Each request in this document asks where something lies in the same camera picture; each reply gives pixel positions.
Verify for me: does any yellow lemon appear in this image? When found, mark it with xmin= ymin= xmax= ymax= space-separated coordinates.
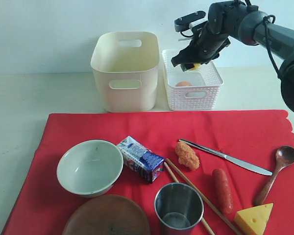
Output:
xmin=189 ymin=64 xmax=201 ymax=71

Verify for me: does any brown egg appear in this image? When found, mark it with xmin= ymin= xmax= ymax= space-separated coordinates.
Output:
xmin=175 ymin=81 xmax=192 ymax=87

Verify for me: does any white ceramic bowl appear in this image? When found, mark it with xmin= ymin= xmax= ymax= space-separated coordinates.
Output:
xmin=56 ymin=140 xmax=123 ymax=198

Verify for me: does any upper wooden chopstick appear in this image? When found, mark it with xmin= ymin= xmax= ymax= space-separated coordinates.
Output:
xmin=165 ymin=158 xmax=242 ymax=235

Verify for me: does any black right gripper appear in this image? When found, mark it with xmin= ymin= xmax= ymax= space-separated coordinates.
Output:
xmin=171 ymin=22 xmax=230 ymax=71

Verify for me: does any white perforated plastic basket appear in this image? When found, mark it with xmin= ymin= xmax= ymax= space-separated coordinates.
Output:
xmin=162 ymin=49 xmax=223 ymax=111

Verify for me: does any cream plastic storage bin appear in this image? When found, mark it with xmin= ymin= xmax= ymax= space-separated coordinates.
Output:
xmin=91 ymin=32 xmax=160 ymax=113

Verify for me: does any stainless steel cup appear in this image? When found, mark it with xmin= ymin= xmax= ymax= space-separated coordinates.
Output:
xmin=154 ymin=183 xmax=204 ymax=235

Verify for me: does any blue white milk carton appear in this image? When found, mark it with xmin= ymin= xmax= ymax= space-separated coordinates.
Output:
xmin=117 ymin=136 xmax=165 ymax=183

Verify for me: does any brown wooden spoon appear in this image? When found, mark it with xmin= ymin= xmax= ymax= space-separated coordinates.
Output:
xmin=253 ymin=145 xmax=294 ymax=206

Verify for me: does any red tablecloth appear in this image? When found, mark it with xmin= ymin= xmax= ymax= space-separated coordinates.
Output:
xmin=2 ymin=110 xmax=294 ymax=235

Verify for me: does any orange fried chicken piece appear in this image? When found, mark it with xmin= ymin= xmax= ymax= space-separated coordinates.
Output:
xmin=175 ymin=141 xmax=200 ymax=170

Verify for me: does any stainless steel table knife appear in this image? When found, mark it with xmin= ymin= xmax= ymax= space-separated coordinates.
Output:
xmin=179 ymin=139 xmax=273 ymax=176

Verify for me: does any yellow cheese wedge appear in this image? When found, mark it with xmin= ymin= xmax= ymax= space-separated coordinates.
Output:
xmin=234 ymin=203 xmax=273 ymax=235

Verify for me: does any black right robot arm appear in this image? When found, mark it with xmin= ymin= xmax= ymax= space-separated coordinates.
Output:
xmin=171 ymin=0 xmax=294 ymax=112

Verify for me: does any brown wooden plate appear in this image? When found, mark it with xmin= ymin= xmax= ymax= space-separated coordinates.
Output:
xmin=62 ymin=194 xmax=151 ymax=235

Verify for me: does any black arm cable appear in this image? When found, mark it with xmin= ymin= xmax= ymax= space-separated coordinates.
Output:
xmin=262 ymin=14 xmax=282 ymax=79

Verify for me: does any red sausage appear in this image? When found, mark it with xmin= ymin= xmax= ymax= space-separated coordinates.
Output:
xmin=212 ymin=168 xmax=234 ymax=214

